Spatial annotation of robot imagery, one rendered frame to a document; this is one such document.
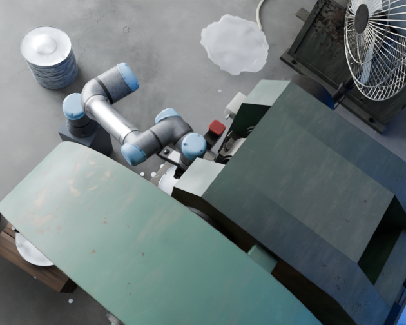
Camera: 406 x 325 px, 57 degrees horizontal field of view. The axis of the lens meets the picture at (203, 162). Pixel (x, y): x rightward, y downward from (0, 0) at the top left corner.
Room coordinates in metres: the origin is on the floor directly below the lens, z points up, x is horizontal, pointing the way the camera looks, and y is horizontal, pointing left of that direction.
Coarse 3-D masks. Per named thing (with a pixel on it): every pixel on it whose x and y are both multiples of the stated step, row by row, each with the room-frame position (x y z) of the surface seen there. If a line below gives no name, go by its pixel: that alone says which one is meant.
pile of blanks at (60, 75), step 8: (72, 48) 1.18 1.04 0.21; (72, 56) 1.14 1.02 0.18; (32, 64) 0.95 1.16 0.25; (56, 64) 1.00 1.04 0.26; (64, 64) 1.05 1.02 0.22; (72, 64) 1.11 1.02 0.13; (32, 72) 0.96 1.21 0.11; (40, 72) 0.95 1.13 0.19; (48, 72) 0.97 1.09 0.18; (56, 72) 1.00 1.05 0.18; (64, 72) 1.03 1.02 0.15; (72, 72) 1.08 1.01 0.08; (40, 80) 0.95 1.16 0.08; (48, 80) 0.96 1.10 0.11; (56, 80) 0.98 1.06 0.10; (64, 80) 1.02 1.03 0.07; (72, 80) 1.07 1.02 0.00; (56, 88) 0.97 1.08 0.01
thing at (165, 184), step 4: (172, 168) 0.51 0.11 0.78; (168, 172) 0.49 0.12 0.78; (172, 172) 0.49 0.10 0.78; (164, 176) 0.46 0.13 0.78; (172, 176) 0.48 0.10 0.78; (160, 180) 0.44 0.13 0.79; (164, 180) 0.45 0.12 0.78; (168, 180) 0.46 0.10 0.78; (172, 180) 0.46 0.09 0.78; (176, 180) 0.47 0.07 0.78; (160, 184) 0.42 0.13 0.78; (164, 184) 0.43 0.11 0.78; (168, 184) 0.44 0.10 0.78; (172, 184) 0.44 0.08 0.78; (160, 188) 0.41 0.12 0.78; (164, 188) 0.42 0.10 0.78; (168, 188) 0.42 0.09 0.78; (172, 188) 0.43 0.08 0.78; (168, 192) 0.41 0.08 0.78
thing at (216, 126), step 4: (216, 120) 0.81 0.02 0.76; (212, 124) 0.78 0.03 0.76; (216, 124) 0.79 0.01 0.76; (220, 124) 0.80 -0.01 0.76; (212, 128) 0.77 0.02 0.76; (216, 128) 0.77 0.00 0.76; (220, 128) 0.78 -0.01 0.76; (224, 128) 0.79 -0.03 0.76; (216, 132) 0.76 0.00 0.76; (220, 132) 0.76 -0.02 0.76
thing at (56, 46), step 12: (24, 36) 1.10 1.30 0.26; (36, 36) 1.13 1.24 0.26; (48, 36) 1.16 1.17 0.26; (60, 36) 1.19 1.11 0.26; (24, 48) 1.02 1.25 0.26; (36, 48) 1.05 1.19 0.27; (48, 48) 1.08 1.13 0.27; (60, 48) 1.11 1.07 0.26; (36, 60) 0.98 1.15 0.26; (48, 60) 1.01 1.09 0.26; (60, 60) 1.04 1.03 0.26
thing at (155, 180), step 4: (164, 164) 0.51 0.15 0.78; (168, 164) 0.52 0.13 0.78; (172, 164) 0.53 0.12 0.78; (160, 168) 0.49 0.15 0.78; (164, 168) 0.50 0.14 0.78; (168, 168) 0.50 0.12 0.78; (160, 172) 0.47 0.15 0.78; (164, 172) 0.48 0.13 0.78; (156, 176) 0.45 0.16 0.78; (160, 176) 0.46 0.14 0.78; (152, 180) 0.43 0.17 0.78; (156, 180) 0.44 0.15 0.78; (156, 184) 0.42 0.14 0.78
